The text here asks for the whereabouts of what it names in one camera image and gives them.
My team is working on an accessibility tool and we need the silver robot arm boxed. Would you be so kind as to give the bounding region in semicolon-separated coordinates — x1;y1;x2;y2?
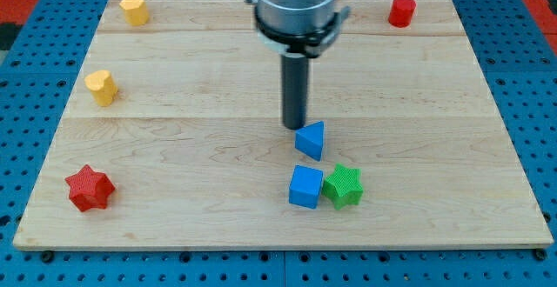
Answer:
245;0;351;59

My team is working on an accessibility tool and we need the blue triangle block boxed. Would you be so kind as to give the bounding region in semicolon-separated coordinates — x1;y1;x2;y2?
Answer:
294;121;325;161

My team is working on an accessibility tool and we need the blue cube block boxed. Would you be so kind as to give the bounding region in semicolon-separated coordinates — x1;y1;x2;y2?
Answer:
288;165;324;210

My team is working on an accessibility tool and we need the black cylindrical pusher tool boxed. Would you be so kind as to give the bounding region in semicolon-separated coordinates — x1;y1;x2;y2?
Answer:
281;56;309;130

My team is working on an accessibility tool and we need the green star block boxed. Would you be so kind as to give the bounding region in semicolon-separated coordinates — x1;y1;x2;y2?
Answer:
321;164;364;210

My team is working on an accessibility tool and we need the wooden board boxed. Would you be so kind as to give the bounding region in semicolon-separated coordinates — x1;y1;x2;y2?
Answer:
13;0;554;251

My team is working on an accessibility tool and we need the red cylinder block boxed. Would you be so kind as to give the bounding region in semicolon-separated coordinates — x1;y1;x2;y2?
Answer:
388;0;417;28

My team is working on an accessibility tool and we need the yellow heart block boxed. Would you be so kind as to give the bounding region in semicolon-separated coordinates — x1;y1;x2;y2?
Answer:
84;70;118;107

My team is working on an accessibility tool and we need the yellow hexagon block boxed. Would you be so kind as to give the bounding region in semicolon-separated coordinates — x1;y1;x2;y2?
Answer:
119;0;150;26

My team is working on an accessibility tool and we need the red star block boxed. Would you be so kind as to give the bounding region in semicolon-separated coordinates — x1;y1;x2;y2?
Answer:
64;164;116;212

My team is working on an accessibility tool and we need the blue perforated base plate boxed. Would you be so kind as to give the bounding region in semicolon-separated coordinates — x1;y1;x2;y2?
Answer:
1;0;556;286

